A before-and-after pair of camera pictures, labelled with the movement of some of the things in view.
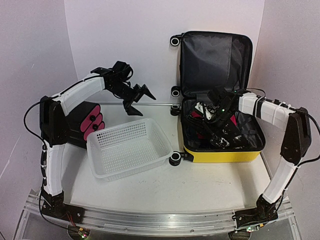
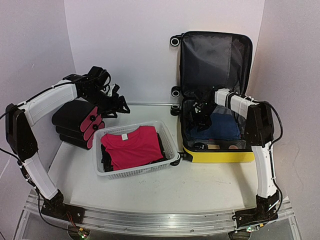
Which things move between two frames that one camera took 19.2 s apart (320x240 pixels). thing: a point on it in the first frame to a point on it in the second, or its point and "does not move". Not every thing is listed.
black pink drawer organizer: x=85 y=119 does not move
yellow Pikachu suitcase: x=215 y=67 does not move
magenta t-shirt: x=196 y=114 to x=138 y=147
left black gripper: x=130 y=109 to x=114 y=106
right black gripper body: x=222 y=116 to x=202 y=118
